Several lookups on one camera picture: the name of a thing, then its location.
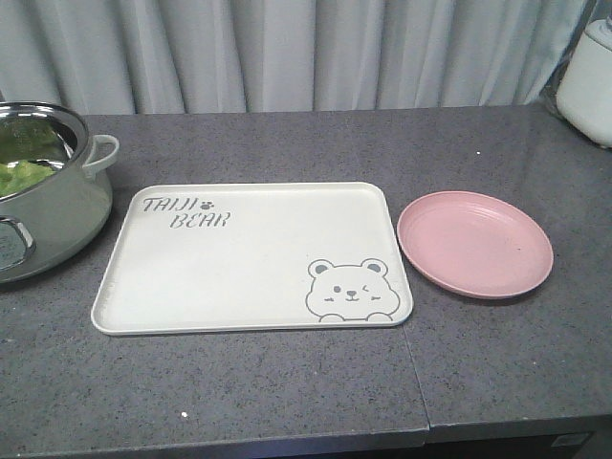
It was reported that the white rice cooker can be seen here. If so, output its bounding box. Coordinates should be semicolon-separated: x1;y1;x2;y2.
556;15;611;148

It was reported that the green lettuce leaf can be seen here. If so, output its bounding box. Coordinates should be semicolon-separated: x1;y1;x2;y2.
0;121;61;198

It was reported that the cream bear serving tray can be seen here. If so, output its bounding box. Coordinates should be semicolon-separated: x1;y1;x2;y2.
91;182;413;336

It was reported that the pale green electric cooking pot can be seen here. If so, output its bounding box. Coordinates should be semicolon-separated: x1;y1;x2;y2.
1;101;120;283

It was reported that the pink round plate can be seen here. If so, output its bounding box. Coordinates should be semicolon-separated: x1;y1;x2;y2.
397;190;554;299

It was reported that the black disinfection cabinet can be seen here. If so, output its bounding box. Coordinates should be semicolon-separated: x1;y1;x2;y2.
425;431;594;458

